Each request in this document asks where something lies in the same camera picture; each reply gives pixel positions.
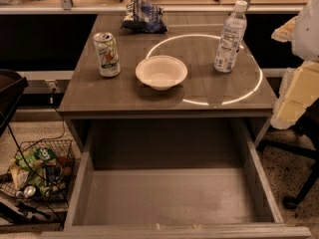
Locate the wire basket with trash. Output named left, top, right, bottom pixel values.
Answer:
left=0, top=139, right=75, bottom=201

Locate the clear plastic water bottle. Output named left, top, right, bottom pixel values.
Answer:
left=214, top=0, right=247, bottom=73

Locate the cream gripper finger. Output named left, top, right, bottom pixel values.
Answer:
left=270, top=61, right=319, bottom=129
left=271, top=17, right=297, bottom=43

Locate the silver can in basket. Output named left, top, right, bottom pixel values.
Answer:
left=23, top=185, right=37, bottom=198

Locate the grey wooden cabinet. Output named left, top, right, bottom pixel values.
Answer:
left=59, top=12, right=276, bottom=143

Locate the white green soda can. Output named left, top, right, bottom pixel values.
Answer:
left=93, top=32, right=121, bottom=78

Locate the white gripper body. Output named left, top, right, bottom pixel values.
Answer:
left=292, top=0, right=319, bottom=61

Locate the green snack bag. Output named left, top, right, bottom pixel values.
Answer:
left=11, top=146, right=57, bottom=188

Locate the blue chip bag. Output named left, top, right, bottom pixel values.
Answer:
left=122, top=0, right=167, bottom=34

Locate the white paper bowl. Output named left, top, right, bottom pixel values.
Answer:
left=136, top=55, right=187, bottom=91

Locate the dark bin at left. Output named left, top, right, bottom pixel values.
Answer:
left=0, top=69, right=28, bottom=135

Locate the black cable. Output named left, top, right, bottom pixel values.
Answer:
left=0, top=87, right=71, bottom=224

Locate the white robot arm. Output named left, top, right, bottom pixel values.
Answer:
left=270, top=0, right=319, bottom=129

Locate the black office chair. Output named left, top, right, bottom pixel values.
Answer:
left=256, top=98, right=319, bottom=211

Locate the grey open drawer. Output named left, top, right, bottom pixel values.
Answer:
left=41, top=119, right=311, bottom=239

